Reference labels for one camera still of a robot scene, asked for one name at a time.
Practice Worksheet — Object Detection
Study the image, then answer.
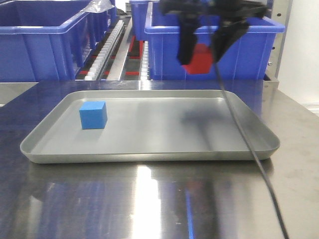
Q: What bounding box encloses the blue bin front left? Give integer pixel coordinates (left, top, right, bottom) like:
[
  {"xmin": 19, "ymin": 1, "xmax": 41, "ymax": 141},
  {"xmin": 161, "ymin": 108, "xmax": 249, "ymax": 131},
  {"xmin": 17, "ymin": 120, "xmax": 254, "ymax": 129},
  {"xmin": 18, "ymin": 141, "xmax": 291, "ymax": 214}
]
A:
[{"xmin": 0, "ymin": 0, "xmax": 92, "ymax": 83}]

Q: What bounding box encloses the clear plastic bag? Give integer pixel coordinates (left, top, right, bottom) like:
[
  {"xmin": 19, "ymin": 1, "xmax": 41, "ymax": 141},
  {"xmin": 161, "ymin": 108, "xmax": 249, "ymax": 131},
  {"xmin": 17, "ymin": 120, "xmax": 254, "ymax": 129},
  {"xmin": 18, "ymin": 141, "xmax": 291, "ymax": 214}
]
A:
[{"xmin": 82, "ymin": 0, "xmax": 115, "ymax": 13}]

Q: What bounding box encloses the blue bin front right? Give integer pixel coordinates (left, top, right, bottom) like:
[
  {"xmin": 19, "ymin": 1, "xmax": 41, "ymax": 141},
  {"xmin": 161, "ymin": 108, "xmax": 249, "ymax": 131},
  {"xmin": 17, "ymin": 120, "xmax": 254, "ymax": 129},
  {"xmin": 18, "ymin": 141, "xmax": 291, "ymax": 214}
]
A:
[{"xmin": 145, "ymin": 1, "xmax": 285, "ymax": 80}]

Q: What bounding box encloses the black cable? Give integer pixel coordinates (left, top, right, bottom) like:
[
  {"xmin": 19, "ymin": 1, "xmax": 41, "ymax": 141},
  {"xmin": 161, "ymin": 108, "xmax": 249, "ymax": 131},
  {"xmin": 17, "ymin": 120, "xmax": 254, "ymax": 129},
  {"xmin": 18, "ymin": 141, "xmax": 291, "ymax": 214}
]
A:
[{"xmin": 213, "ymin": 61, "xmax": 290, "ymax": 239}]

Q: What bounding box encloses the blue bin back right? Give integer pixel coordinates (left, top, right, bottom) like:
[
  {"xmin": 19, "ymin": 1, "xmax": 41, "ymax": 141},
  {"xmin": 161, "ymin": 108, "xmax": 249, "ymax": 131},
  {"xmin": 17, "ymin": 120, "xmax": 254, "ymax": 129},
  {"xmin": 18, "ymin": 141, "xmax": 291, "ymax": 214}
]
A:
[{"xmin": 130, "ymin": 0, "xmax": 163, "ymax": 41}]

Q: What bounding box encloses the blue bin back left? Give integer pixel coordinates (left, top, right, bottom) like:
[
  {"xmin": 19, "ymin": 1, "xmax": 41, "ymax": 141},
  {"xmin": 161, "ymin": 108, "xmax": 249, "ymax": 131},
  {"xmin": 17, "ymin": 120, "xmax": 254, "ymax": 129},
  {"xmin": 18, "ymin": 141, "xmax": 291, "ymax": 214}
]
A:
[{"xmin": 91, "ymin": 0, "xmax": 117, "ymax": 44}]

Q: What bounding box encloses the blue bin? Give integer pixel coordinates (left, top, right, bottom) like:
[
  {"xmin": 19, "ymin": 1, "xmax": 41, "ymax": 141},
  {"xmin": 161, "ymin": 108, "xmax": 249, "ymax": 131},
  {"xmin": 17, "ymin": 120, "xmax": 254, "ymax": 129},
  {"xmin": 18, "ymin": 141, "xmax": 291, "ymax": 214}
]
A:
[
  {"xmin": 0, "ymin": 0, "xmax": 92, "ymax": 83},
  {"xmin": 130, "ymin": 0, "xmax": 163, "ymax": 41},
  {"xmin": 91, "ymin": 0, "xmax": 117, "ymax": 44},
  {"xmin": 145, "ymin": 1, "xmax": 285, "ymax": 80}
]

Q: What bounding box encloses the blue cube block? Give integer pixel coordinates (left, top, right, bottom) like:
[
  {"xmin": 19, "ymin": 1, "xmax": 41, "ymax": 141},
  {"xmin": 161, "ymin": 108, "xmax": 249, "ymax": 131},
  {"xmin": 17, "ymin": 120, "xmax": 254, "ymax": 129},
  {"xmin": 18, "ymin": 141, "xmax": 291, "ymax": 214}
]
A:
[{"xmin": 79, "ymin": 101, "xmax": 108, "ymax": 129}]

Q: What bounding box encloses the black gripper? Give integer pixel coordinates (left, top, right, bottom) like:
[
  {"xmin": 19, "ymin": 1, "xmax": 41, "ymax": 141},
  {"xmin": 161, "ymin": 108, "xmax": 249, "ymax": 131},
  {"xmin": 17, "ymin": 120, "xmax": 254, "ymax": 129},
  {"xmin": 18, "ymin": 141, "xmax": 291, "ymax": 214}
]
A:
[{"xmin": 159, "ymin": 0, "xmax": 267, "ymax": 65}]

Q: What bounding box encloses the grey metal tray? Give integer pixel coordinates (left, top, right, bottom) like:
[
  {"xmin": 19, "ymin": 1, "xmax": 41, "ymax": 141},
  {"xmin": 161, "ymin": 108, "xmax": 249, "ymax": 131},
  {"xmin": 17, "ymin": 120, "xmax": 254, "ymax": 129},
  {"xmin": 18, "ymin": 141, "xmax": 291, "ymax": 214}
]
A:
[{"xmin": 20, "ymin": 90, "xmax": 280, "ymax": 164}]

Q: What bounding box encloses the steel shelf upright post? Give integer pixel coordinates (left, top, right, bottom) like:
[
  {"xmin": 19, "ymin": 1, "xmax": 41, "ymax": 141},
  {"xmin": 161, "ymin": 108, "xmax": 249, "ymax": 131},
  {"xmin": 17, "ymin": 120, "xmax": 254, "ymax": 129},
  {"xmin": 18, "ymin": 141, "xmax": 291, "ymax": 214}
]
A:
[{"xmin": 266, "ymin": 0, "xmax": 293, "ymax": 82}]

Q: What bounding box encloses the red cube block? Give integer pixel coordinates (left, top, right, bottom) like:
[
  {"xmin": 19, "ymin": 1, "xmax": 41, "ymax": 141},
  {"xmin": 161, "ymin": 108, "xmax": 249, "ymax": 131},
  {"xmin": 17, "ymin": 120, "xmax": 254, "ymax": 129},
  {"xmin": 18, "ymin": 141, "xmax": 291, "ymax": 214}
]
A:
[{"xmin": 183, "ymin": 44, "xmax": 214, "ymax": 75}]

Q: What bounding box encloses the white roller track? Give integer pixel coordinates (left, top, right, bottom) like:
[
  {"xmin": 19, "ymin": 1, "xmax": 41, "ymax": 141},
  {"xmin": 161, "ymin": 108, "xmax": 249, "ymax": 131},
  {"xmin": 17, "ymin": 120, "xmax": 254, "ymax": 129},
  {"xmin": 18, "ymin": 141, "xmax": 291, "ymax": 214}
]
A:
[{"xmin": 84, "ymin": 20, "xmax": 125, "ymax": 81}]

